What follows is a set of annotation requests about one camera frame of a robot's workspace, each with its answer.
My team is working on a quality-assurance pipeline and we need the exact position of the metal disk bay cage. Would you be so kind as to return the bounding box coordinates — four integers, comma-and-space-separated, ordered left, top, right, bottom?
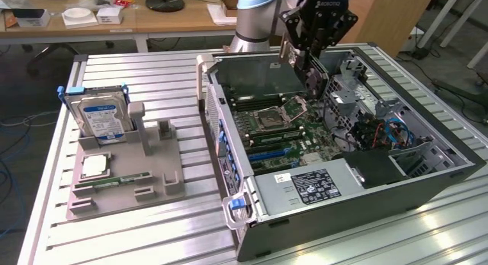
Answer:
322, 73, 382, 143

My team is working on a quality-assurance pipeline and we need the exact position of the wooden desk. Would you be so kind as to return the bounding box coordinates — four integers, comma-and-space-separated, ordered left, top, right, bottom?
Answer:
0, 0, 344, 45

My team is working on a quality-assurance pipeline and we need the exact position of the white round dish on box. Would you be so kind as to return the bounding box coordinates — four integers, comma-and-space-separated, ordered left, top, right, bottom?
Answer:
61, 7, 100, 30

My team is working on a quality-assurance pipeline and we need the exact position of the open black PC case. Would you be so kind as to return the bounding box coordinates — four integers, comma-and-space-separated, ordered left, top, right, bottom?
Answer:
194, 46, 488, 263

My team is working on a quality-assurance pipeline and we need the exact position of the small white labelled box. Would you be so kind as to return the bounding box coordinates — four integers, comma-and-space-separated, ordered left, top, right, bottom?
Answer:
94, 6, 125, 25

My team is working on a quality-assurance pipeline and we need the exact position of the black power adapter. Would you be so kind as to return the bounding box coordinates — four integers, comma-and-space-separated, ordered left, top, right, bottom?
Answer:
409, 47, 430, 61

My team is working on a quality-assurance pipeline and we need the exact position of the silver CPU chip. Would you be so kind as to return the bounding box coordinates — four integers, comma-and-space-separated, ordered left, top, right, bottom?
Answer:
81, 155, 109, 178

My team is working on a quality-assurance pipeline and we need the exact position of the white table frame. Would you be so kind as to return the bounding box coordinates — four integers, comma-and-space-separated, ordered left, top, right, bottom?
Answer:
416, 0, 488, 69

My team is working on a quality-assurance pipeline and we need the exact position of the white box with dark lid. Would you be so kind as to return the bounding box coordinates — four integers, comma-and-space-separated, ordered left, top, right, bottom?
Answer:
9, 8, 50, 29

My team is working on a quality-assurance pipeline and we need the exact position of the grey parts rack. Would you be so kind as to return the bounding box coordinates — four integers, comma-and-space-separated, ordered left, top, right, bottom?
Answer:
66, 102, 188, 222

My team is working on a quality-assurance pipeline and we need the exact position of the wooden cabinet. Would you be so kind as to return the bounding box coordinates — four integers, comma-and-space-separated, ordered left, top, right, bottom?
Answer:
333, 0, 437, 58

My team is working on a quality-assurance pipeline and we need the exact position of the CPU socket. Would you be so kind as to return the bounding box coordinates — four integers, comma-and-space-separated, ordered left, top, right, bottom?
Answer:
253, 109, 285, 132

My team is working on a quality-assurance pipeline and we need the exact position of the white papers stack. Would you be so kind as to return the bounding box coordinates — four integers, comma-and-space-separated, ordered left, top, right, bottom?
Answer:
206, 3, 240, 26

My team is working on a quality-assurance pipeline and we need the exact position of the black floor stand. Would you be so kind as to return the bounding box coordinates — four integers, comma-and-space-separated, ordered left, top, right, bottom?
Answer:
432, 55, 488, 99

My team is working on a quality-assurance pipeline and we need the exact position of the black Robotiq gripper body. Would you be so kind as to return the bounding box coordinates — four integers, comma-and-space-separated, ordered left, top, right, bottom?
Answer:
296, 0, 352, 34

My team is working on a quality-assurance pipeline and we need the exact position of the grey power supply unit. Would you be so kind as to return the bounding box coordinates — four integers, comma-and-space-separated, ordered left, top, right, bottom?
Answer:
245, 158, 364, 218

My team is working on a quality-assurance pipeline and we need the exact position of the blue wire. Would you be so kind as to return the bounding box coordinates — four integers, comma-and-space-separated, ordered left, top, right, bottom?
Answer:
384, 117, 417, 149

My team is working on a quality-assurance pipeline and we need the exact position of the graphics card with black fan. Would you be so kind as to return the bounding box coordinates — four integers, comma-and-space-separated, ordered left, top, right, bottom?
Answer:
278, 33, 329, 101

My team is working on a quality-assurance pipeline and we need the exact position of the red wire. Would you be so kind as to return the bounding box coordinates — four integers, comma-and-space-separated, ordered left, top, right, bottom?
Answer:
370, 123, 386, 147

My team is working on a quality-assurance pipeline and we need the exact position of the black round lamp base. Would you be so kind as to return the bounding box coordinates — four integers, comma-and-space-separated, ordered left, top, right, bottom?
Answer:
145, 0, 186, 13

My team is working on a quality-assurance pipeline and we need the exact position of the hard disk with blue label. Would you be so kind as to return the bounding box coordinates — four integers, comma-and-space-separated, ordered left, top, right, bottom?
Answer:
56, 82, 133, 146

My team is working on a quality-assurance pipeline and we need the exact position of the metal socket cover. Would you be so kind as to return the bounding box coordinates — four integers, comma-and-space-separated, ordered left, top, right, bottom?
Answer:
280, 94, 309, 123

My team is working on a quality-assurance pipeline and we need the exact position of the black chair base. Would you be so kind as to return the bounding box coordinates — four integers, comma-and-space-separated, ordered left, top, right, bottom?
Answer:
25, 43, 77, 75

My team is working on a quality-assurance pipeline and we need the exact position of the blue floor cable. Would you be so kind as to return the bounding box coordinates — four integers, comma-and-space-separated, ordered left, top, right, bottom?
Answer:
0, 113, 32, 239

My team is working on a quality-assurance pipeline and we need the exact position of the blue expansion slot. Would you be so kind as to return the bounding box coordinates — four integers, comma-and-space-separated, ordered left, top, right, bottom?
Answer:
246, 148, 290, 163

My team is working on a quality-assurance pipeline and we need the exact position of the green motherboard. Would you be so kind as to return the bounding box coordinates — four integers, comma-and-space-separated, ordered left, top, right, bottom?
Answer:
226, 87, 344, 176

